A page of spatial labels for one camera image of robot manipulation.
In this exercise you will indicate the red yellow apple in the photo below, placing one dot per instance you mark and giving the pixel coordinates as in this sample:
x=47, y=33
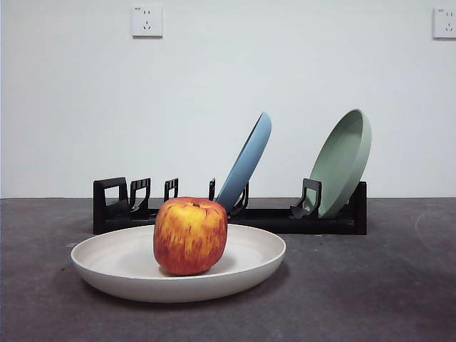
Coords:
x=190, y=238

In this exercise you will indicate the cream yellow plate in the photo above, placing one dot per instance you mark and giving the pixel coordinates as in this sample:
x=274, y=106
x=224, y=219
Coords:
x=115, y=256

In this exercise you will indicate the blue plate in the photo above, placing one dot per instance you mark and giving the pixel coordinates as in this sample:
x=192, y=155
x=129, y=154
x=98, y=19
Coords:
x=245, y=164

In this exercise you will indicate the black plate rack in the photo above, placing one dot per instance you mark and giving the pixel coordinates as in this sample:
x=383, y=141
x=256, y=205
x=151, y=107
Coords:
x=285, y=222

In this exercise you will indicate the green plate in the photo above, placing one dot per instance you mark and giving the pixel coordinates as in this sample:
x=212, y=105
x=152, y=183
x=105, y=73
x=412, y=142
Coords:
x=338, y=167

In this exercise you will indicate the white wall socket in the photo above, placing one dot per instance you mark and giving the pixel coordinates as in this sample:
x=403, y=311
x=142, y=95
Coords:
x=445, y=24
x=147, y=22

